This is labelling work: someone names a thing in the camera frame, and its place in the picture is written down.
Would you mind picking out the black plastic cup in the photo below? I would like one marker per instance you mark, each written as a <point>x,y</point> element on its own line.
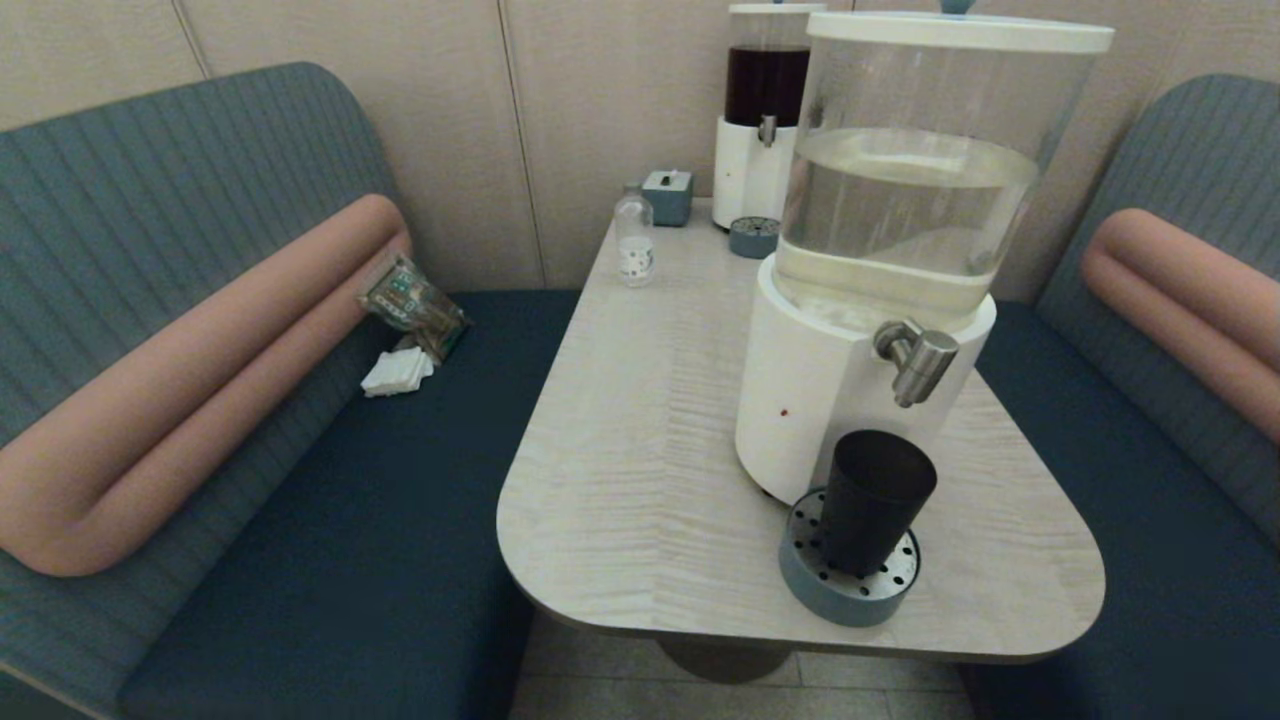
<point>875,500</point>

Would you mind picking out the clear plastic bottle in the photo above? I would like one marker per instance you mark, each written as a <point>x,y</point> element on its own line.
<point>634,240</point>

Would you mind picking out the blue tissue box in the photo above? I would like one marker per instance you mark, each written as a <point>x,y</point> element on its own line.
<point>668,200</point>

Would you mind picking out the small blue drip tray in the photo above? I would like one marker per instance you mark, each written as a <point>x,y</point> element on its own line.
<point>753,240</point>

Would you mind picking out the large clear water dispenser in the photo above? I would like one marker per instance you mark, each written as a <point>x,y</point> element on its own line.
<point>830,390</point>

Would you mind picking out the dark drink dispenser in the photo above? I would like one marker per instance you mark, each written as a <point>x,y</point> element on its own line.
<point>750,170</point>

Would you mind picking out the clear snack packet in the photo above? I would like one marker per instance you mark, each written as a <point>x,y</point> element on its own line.
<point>412,305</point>

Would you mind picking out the white paper napkins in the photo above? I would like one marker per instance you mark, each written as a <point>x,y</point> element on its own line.
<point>397,372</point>

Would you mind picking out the large blue perforated drip tray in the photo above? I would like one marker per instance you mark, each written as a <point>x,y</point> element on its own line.
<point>800,590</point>

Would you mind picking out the steel dispenser tap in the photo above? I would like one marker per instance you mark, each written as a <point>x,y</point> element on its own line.
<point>925,360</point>

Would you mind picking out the teal ribbed booth sofa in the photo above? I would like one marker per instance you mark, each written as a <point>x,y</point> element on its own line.
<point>1150,560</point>
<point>300,550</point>

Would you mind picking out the pink bolster cushion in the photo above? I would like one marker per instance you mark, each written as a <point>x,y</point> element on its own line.
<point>200,380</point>
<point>1190,300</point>

